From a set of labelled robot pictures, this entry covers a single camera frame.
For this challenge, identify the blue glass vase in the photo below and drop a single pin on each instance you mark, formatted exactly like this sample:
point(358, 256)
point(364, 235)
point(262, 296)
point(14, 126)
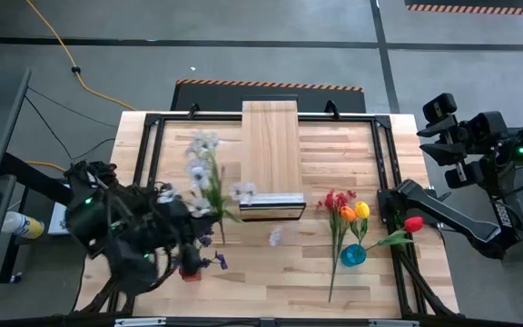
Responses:
point(353, 255)

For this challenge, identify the red artificial tulip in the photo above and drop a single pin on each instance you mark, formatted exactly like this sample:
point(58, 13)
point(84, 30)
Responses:
point(413, 224)

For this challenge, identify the orange artificial tulip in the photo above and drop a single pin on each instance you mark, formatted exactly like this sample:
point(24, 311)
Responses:
point(348, 214)

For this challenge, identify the black metal table frame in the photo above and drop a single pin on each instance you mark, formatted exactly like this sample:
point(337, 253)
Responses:
point(311, 118)

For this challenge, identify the red blossom flower sprig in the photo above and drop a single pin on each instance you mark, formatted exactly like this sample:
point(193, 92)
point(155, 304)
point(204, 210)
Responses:
point(336, 200)

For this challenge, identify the white and yellow bottle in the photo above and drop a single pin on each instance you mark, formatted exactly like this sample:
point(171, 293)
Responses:
point(23, 225)

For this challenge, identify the white artificial flower sprig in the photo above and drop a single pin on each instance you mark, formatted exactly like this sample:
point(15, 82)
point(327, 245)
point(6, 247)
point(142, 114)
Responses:
point(198, 175)

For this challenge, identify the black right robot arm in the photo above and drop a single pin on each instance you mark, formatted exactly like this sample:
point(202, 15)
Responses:
point(452, 218)

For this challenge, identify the silver metal bracket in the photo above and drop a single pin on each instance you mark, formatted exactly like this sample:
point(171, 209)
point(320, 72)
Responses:
point(139, 322)
point(393, 323)

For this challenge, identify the purple artificial flower sprig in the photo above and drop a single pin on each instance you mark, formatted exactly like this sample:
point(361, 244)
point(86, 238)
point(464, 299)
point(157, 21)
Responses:
point(220, 260)

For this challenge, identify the wooden shelf with black frame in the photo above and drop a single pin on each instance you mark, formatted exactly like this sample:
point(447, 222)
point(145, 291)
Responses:
point(270, 150)

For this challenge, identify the white printed sign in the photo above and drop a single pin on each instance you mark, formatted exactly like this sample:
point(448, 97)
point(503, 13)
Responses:
point(57, 220)

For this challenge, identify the yellow artificial tulip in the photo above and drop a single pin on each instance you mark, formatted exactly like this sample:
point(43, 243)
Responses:
point(362, 210)

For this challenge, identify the black mat with hazard stripe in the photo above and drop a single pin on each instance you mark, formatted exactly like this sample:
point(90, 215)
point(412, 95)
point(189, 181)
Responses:
point(470, 8)
point(307, 97)

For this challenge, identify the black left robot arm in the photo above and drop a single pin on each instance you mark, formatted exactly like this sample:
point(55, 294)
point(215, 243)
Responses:
point(107, 218)

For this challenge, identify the black frame clamp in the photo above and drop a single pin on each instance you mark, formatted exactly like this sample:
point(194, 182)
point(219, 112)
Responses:
point(332, 109)
point(194, 111)

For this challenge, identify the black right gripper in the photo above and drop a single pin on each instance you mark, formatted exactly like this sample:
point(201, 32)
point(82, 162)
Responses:
point(490, 127)

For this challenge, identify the red glass vase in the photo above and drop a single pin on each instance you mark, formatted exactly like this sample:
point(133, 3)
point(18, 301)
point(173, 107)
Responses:
point(191, 276)

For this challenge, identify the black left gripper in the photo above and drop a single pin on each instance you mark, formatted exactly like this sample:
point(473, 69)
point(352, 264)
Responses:
point(189, 254)

